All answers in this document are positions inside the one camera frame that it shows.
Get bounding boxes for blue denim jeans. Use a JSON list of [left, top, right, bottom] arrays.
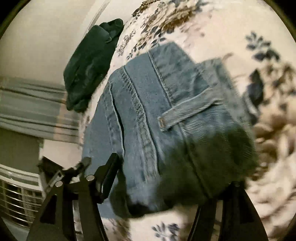
[[83, 43, 257, 218]]

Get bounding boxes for white window grille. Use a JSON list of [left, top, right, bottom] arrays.
[[0, 165, 44, 228]]

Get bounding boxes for green striped curtain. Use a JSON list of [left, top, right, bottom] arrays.
[[1, 76, 79, 143]]

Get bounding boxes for dark green folded garment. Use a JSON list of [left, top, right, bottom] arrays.
[[63, 19, 124, 113]]

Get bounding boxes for floral fleece blanket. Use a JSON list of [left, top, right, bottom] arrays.
[[81, 1, 295, 240]]

